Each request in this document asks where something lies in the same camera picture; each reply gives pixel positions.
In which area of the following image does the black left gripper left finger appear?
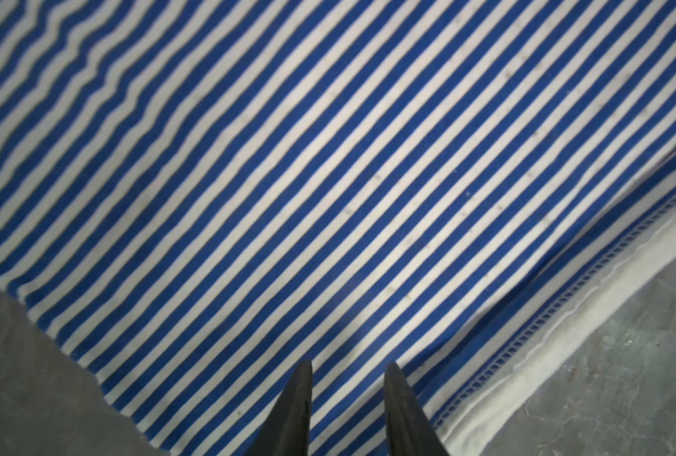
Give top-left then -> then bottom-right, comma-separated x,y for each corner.
246,361 -> 313,455

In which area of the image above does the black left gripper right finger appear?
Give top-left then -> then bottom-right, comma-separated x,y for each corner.
384,362 -> 448,456

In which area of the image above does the blue white striped tank top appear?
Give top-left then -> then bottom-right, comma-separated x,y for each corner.
0,1 -> 676,455

